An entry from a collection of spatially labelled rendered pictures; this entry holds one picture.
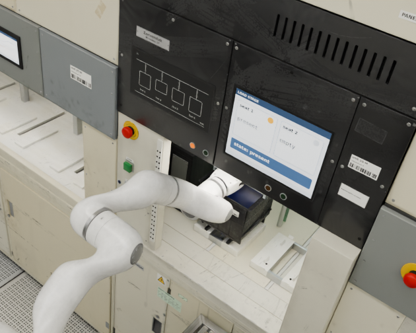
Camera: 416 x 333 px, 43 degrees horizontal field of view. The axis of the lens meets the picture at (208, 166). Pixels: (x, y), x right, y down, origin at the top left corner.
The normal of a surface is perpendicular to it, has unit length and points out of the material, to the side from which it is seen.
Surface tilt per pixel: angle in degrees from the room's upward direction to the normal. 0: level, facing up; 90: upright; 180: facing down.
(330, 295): 90
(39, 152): 0
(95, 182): 90
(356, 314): 90
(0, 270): 0
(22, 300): 0
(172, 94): 90
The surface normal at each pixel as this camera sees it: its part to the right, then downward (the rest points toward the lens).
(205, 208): 0.26, 0.22
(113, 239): -0.21, -0.42
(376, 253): -0.60, 0.44
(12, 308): 0.12, -0.78
